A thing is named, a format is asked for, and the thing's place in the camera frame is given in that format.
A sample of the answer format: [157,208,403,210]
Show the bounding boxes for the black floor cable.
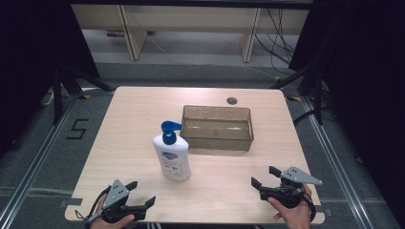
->
[292,109,317,127]

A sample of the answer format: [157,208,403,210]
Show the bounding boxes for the clear brown plastic box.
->
[180,105,255,152]

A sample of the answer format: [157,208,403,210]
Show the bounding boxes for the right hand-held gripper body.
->
[259,166,323,210]

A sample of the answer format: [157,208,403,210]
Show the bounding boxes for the white pump bottle blue top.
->
[152,120,192,181]

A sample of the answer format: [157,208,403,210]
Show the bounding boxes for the black curtain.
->
[0,0,100,158]
[288,0,405,220]

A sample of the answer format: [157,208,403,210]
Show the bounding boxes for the black hanging cables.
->
[253,8,298,76]

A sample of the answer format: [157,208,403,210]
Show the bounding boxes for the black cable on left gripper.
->
[75,186,111,221]

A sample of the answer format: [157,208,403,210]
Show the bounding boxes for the person's right hand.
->
[266,183,315,229]

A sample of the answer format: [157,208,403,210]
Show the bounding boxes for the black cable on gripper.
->
[302,190,317,221]
[75,186,111,221]

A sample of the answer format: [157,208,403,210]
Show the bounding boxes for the metal floor rail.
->
[301,96,376,229]
[0,94,79,229]

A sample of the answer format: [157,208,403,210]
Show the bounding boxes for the thin white floor cable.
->
[234,63,279,80]

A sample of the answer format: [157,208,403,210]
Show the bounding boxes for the black metal stand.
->
[270,61,325,126]
[52,63,116,126]

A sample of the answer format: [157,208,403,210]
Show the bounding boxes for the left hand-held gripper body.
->
[85,179,148,224]

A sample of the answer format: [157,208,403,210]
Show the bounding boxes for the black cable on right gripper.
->
[302,190,317,221]

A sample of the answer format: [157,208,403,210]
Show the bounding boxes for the person's left hand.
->
[90,194,137,229]

